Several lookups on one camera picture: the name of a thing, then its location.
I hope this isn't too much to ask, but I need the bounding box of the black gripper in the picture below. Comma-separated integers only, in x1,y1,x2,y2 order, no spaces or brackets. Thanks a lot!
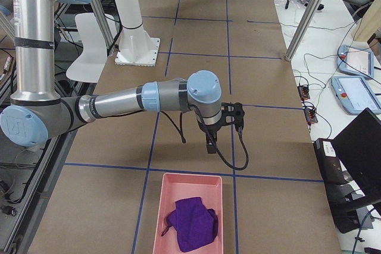
198,117,226,154

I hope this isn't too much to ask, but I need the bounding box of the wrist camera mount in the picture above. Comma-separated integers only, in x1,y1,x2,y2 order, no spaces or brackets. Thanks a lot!
221,102,245,136

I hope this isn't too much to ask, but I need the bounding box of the aluminium frame post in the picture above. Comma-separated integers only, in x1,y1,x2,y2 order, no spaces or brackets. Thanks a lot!
285,0,321,62

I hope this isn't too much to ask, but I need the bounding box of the near teach pendant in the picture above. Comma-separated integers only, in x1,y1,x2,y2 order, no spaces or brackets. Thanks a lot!
330,76,380,115

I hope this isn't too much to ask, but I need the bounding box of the pink plastic bin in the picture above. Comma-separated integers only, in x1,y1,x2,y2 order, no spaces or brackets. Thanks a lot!
153,173,224,253

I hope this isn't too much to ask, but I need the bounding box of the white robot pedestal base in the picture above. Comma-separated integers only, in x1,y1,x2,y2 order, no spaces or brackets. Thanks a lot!
115,0,160,67

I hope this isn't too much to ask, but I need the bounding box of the black monitor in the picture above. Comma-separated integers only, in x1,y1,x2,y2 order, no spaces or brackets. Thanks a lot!
313,108,380,233

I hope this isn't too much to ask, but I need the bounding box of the far teach pendant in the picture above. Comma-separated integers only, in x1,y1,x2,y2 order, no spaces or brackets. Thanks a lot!
337,45,374,79

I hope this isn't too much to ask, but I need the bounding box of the purple cloth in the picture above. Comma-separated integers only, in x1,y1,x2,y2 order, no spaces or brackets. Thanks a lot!
161,197,218,252

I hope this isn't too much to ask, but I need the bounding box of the white chair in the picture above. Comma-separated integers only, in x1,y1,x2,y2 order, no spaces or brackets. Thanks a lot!
66,12,110,83

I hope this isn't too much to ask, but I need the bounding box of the teach pendant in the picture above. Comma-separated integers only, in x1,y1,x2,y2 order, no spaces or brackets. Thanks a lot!
337,45,374,79
330,76,380,115

